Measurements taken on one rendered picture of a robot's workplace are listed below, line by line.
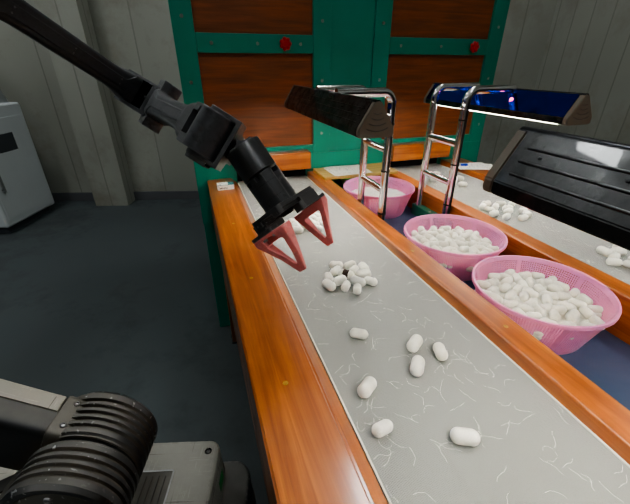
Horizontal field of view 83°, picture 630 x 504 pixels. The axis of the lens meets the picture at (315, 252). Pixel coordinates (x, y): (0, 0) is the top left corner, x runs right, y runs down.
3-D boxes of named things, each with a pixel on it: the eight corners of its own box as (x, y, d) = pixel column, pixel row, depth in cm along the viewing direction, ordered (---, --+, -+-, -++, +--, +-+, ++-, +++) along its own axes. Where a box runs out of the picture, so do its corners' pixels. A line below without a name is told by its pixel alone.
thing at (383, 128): (358, 139, 72) (360, 100, 68) (284, 107, 124) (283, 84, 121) (393, 137, 74) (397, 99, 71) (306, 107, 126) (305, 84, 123)
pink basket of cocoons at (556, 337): (531, 383, 63) (547, 341, 58) (439, 299, 85) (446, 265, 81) (636, 349, 70) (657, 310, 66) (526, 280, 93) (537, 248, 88)
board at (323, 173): (324, 180, 141) (324, 177, 141) (313, 171, 154) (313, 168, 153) (398, 173, 151) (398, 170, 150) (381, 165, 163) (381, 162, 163)
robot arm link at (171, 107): (132, 117, 82) (155, 76, 81) (156, 131, 86) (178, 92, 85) (180, 158, 50) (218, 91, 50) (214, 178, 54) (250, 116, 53)
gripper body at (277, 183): (257, 235, 54) (228, 194, 53) (291, 212, 62) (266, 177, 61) (284, 215, 50) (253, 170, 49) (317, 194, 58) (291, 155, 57)
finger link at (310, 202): (303, 264, 58) (270, 217, 57) (322, 247, 64) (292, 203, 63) (333, 247, 54) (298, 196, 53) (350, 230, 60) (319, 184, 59)
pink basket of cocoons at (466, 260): (466, 301, 85) (474, 266, 80) (381, 259, 103) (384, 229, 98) (516, 265, 100) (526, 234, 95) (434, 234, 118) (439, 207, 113)
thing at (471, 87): (443, 234, 118) (470, 85, 97) (410, 213, 135) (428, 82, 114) (489, 226, 123) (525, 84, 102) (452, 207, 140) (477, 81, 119)
